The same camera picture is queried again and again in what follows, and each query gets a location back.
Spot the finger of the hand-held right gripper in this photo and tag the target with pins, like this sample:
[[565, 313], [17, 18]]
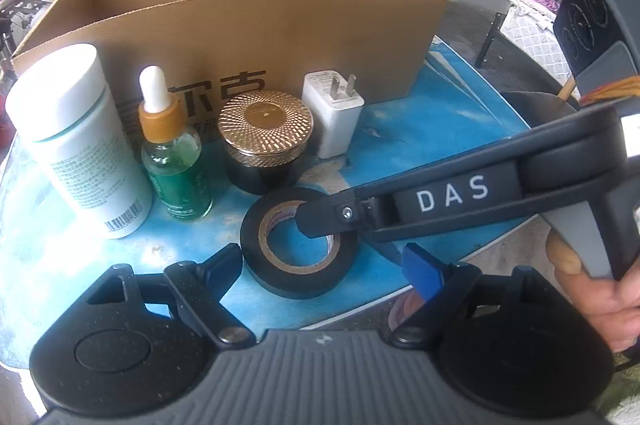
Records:
[[330, 217]]

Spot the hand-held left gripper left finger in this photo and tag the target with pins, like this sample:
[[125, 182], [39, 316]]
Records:
[[220, 261]]

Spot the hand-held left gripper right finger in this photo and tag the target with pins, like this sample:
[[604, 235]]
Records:
[[420, 266]]

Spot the black tape roll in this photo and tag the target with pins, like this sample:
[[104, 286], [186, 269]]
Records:
[[265, 265]]

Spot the white charger plug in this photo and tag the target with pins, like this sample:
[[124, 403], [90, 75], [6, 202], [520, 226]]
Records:
[[332, 125]]

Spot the green dropper bottle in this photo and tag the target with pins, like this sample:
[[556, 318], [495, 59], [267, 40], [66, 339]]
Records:
[[177, 175]]

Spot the black jar with gold lid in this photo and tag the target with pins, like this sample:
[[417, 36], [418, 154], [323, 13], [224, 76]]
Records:
[[265, 120]]

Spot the white plastic bottle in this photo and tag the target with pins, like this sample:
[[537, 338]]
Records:
[[85, 145]]

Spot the brown cardboard box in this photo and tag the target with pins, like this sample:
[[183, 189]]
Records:
[[300, 35]]

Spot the person's right hand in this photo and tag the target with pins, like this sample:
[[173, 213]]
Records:
[[612, 310]]

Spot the black wooden stool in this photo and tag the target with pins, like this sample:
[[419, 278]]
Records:
[[540, 107]]

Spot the white quilted bag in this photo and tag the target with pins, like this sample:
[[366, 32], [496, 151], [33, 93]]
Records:
[[530, 40]]

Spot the white fluffy cushion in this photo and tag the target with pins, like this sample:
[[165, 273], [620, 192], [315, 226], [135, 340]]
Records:
[[625, 395]]

